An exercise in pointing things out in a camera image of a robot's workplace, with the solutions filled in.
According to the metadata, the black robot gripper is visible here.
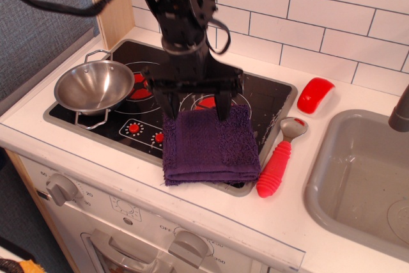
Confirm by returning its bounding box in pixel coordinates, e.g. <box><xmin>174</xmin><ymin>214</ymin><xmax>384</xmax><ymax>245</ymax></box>
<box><xmin>142</xmin><ymin>36</ymin><xmax>243</xmax><ymax>121</ymax></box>

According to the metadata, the purple cloth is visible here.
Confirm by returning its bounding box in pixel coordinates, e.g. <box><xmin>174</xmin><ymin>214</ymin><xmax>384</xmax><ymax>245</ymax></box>
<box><xmin>162</xmin><ymin>105</ymin><xmax>261</xmax><ymax>186</ymax></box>

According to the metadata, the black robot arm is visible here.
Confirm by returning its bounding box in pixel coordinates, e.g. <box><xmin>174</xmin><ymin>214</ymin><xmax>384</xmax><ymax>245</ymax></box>
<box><xmin>142</xmin><ymin>0</ymin><xmax>243</xmax><ymax>121</ymax></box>

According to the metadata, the orange cloth object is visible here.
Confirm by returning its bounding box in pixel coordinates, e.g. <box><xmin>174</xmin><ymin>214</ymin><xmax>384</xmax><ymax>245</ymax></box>
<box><xmin>1</xmin><ymin>258</ymin><xmax>45</xmax><ymax>273</ymax></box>

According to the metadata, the black toy stovetop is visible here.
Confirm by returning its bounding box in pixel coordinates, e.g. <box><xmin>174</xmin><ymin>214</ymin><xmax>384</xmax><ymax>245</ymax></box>
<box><xmin>43</xmin><ymin>39</ymin><xmax>298</xmax><ymax>198</ymax></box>

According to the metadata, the small steel pan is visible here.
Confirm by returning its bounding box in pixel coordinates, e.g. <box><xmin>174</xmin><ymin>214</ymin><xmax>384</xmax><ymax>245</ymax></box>
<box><xmin>54</xmin><ymin>49</ymin><xmax>135</xmax><ymax>130</ymax></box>

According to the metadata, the light wooden side panel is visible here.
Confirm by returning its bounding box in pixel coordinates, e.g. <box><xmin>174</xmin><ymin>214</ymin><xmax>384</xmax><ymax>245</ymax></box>
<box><xmin>93</xmin><ymin>0</ymin><xmax>135</xmax><ymax>50</ymax></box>

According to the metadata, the red and white toy piece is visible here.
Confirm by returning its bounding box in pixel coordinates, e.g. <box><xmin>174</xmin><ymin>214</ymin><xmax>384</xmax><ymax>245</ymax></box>
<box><xmin>297</xmin><ymin>77</ymin><xmax>336</xmax><ymax>117</ymax></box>

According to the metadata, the right grey oven knob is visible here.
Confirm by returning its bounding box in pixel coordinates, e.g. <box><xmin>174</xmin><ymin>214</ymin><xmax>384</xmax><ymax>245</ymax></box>
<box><xmin>168</xmin><ymin>231</ymin><xmax>210</xmax><ymax>269</ymax></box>

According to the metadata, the grey oven knob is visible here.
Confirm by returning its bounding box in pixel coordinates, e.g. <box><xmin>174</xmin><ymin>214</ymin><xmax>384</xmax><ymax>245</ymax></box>
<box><xmin>168</xmin><ymin>231</ymin><xmax>210</xmax><ymax>269</ymax></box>
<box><xmin>46</xmin><ymin>174</ymin><xmax>78</xmax><ymax>207</ymax></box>

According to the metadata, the left grey oven knob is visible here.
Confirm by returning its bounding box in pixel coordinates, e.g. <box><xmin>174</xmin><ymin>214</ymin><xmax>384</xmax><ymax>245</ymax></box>
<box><xmin>46</xmin><ymin>174</ymin><xmax>78</xmax><ymax>207</ymax></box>

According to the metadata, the white toy oven door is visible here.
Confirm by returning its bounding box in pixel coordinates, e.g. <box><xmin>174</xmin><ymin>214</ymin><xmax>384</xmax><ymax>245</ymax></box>
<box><xmin>82</xmin><ymin>229</ymin><xmax>269</xmax><ymax>272</ymax></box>

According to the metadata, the grey toy sink basin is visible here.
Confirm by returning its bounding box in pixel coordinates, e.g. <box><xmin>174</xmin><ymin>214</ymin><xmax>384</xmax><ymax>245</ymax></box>
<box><xmin>304</xmin><ymin>109</ymin><xmax>408</xmax><ymax>261</ymax></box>

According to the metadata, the grey toy faucet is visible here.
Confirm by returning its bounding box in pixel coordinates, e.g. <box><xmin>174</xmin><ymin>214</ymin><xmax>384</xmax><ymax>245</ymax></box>
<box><xmin>388</xmin><ymin>86</ymin><xmax>409</xmax><ymax>132</ymax></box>

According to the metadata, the red handled spoon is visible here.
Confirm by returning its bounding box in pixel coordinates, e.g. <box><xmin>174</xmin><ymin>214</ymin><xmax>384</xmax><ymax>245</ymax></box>
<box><xmin>256</xmin><ymin>117</ymin><xmax>309</xmax><ymax>198</ymax></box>

